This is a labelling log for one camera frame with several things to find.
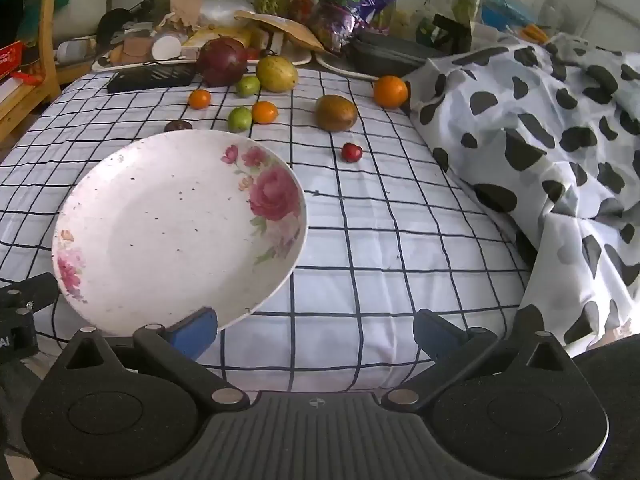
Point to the dark red dragon fruit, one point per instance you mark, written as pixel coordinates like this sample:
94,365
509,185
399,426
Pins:
222,60

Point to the large orange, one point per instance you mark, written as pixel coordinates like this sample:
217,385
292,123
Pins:
390,92

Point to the wooden chair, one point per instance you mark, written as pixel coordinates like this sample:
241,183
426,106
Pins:
47,35

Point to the white capped jar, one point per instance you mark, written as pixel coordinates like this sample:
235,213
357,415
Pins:
166,46

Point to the small red fruit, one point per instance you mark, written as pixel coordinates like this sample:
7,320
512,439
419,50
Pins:
352,152

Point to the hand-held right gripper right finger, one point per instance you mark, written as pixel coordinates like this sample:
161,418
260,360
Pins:
435,332

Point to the cow print blanket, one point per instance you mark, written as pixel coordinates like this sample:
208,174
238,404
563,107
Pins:
540,160

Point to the black ribbed box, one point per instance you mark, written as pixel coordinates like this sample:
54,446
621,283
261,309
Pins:
150,79

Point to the yellow-brown fruit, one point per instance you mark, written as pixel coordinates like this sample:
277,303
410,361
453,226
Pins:
116,56

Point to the brown-green mango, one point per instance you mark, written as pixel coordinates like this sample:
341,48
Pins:
336,113

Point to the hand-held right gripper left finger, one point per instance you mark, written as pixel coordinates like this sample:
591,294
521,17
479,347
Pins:
197,332

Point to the brown leather pouch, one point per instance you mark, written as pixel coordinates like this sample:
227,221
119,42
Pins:
137,46

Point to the white floral plate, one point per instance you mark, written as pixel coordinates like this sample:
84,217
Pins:
165,230

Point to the small green fruit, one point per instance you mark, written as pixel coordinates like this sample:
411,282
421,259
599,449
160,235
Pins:
248,86
240,120

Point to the white checkered bed sheet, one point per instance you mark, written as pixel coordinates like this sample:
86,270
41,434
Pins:
380,240

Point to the small brown paper bag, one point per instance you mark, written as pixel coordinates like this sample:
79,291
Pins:
185,0

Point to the white plastic bag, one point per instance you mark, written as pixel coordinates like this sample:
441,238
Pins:
225,10

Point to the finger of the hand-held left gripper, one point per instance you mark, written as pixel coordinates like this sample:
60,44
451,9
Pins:
30,292

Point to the white cylinder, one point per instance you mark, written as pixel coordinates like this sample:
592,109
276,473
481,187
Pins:
75,51

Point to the yellow mango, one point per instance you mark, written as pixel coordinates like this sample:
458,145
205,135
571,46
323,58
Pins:
277,74

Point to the purple foil bag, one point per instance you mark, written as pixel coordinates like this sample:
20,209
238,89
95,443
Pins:
350,5

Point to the dark purple fruit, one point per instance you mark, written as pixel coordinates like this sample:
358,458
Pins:
178,126

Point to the yellow box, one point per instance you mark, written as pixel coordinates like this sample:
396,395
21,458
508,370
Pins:
220,37

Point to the orange object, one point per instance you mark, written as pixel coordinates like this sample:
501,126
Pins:
534,34

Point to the small orange tangerine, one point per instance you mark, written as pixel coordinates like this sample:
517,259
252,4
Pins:
265,112
200,99

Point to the black round object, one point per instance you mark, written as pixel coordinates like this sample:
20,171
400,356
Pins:
114,25

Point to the brown paper envelope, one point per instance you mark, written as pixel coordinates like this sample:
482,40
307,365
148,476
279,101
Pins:
285,27

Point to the blue plastic bag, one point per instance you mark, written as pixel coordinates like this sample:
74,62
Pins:
505,7

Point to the grey zip case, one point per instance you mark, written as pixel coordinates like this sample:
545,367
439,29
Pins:
390,57

